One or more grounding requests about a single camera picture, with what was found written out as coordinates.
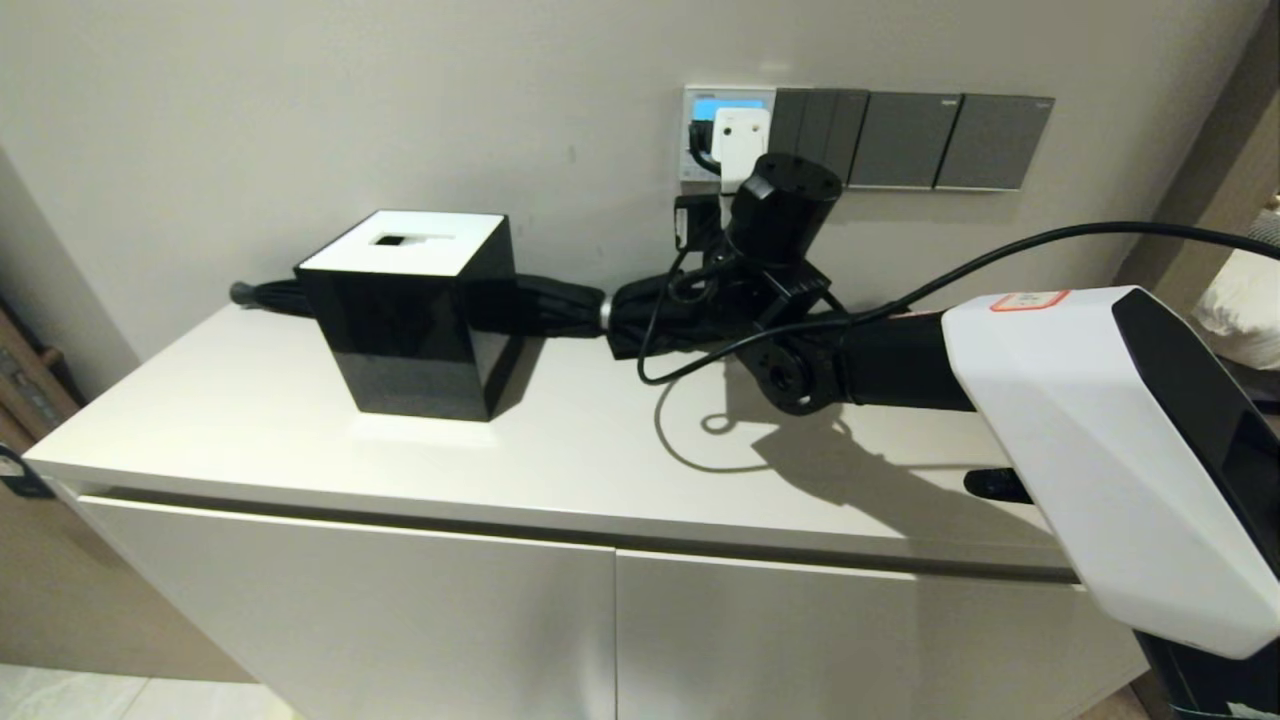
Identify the white thermostat control panel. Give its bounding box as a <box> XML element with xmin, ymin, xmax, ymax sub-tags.
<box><xmin>680</xmin><ymin>85</ymin><xmax>779</xmax><ymax>183</ymax></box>

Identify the white duvet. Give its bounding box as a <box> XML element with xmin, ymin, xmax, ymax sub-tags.
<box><xmin>1190</xmin><ymin>250</ymin><xmax>1280</xmax><ymax>371</ymax></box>

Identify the white cabinet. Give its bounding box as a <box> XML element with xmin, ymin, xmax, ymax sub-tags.
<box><xmin>22</xmin><ymin>300</ymin><xmax>1151</xmax><ymax>720</ymax></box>

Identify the black tissue box white top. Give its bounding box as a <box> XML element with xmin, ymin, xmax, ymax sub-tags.
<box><xmin>294</xmin><ymin>209</ymin><xmax>526</xmax><ymax>423</ymax></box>

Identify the black folded umbrella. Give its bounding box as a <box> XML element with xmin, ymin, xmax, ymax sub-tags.
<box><xmin>230</xmin><ymin>272</ymin><xmax>761</xmax><ymax>363</ymax></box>

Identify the grey metal handle strip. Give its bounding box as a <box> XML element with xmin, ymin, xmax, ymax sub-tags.
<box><xmin>0</xmin><ymin>350</ymin><xmax>61</xmax><ymax>431</ymax></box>

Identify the grey three-rocker switch plate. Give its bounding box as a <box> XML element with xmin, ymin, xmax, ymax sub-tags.
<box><xmin>770</xmin><ymin>88</ymin><xmax>871</xmax><ymax>189</ymax></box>

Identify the black cable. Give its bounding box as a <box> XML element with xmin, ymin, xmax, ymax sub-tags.
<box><xmin>636</xmin><ymin>118</ymin><xmax>1280</xmax><ymax>387</ymax></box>

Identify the grey single switch plate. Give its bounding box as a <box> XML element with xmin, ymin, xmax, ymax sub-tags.
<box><xmin>850</xmin><ymin>92</ymin><xmax>964</xmax><ymax>190</ymax></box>
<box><xmin>935</xmin><ymin>95</ymin><xmax>1056</xmax><ymax>192</ymax></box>

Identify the white cabinet door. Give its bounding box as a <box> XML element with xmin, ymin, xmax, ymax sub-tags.
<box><xmin>615</xmin><ymin>550</ymin><xmax>1151</xmax><ymax>720</ymax></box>
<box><xmin>75</xmin><ymin>495</ymin><xmax>616</xmax><ymax>720</ymax></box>

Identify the brown door frame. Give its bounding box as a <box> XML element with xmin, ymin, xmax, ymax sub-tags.
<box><xmin>1115</xmin><ymin>0</ymin><xmax>1280</xmax><ymax>291</ymax></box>

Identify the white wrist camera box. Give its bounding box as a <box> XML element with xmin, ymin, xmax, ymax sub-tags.
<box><xmin>712</xmin><ymin>107</ymin><xmax>772</xmax><ymax>193</ymax></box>

